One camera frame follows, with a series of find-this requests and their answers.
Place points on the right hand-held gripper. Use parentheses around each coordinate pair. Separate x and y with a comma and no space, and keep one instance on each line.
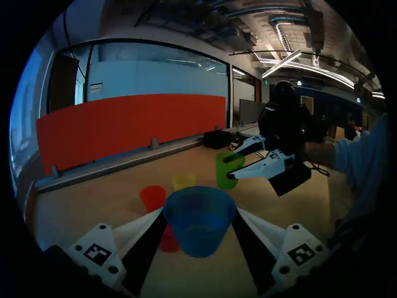
(287,133)

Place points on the person's right forearm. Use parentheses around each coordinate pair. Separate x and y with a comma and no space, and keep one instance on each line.
(359,155)

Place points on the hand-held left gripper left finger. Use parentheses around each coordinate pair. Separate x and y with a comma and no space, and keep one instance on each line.
(102,245)

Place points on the yellow plastic cup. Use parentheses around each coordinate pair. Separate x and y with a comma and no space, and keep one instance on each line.
(183,182)

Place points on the person's body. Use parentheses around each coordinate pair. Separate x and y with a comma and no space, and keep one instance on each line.
(359,205)

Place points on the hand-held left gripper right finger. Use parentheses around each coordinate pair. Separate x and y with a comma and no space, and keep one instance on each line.
(297,248)

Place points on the green plastic cup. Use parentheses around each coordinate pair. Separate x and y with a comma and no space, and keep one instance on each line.
(228,170)

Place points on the person's right hand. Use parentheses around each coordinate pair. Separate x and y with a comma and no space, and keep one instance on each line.
(319,155)

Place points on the red plastic cup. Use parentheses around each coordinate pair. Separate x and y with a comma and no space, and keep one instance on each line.
(153,201)

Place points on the red desk screen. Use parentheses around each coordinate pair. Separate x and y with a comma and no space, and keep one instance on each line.
(124,130)

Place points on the blue plastic cup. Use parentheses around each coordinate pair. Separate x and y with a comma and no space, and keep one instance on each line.
(200,223)

